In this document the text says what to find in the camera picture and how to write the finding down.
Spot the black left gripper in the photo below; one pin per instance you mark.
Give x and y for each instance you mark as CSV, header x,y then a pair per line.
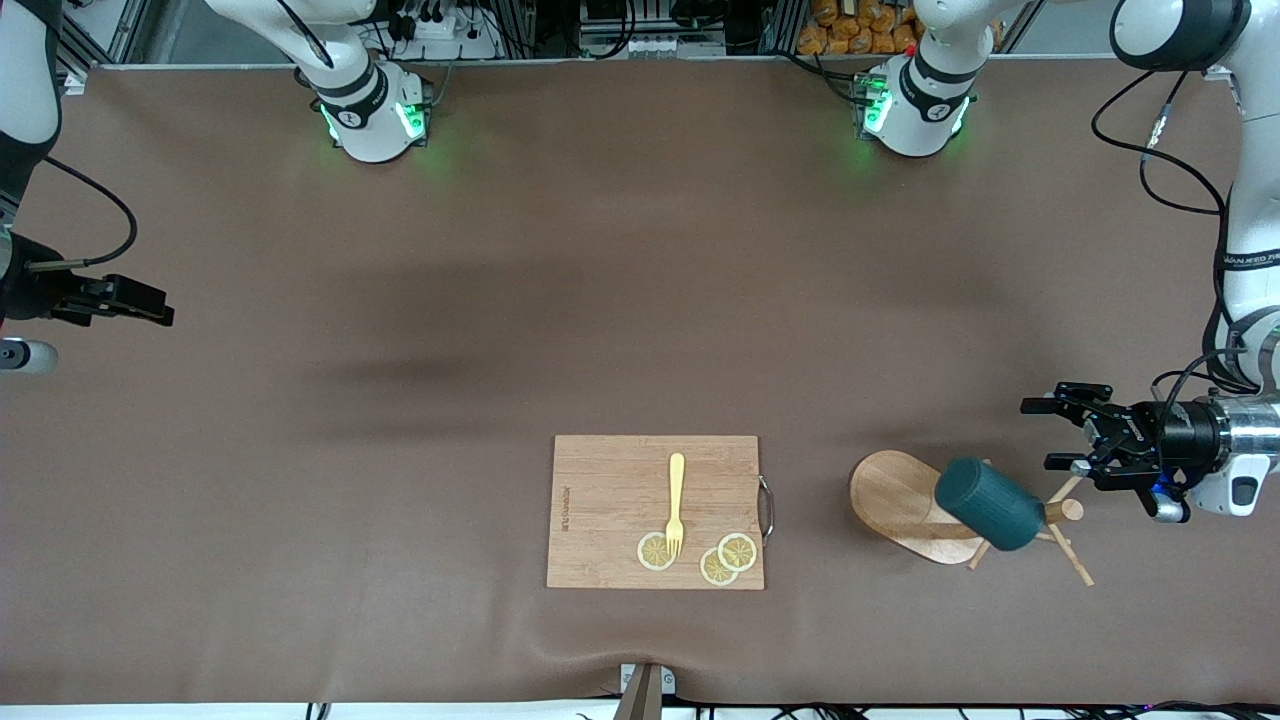
x,y
1184,436

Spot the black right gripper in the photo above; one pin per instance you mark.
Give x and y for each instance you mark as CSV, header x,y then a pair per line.
x,y
30,294

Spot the teal cup with yellow inside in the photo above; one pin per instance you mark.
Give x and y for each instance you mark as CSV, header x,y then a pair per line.
x,y
990,505

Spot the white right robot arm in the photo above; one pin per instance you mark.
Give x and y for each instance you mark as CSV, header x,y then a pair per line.
x,y
360,100

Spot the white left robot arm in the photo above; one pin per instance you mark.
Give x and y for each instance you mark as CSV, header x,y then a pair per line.
x,y
1250,200

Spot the wooden mug rack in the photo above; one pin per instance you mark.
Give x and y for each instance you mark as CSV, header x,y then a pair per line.
x,y
895,495

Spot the lemon slice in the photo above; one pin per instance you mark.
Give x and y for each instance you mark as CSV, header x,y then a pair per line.
x,y
714,571
741,550
650,552

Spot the yellow plastic fork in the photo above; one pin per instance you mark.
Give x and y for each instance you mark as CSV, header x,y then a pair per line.
x,y
677,480

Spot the white power strip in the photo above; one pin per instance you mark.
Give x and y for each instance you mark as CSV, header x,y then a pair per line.
x,y
650,45
440,30

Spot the bag of orange items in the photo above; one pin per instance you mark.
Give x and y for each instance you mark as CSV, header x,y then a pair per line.
x,y
850,35

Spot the brown table mat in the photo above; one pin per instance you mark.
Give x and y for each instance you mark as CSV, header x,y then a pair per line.
x,y
600,300

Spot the wooden cutting board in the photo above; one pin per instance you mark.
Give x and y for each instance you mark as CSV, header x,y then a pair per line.
x,y
600,500

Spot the aluminium frame profile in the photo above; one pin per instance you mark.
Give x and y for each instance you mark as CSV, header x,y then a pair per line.
x,y
75,60

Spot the camera mounting post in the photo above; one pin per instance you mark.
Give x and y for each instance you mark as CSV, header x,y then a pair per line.
x,y
642,695

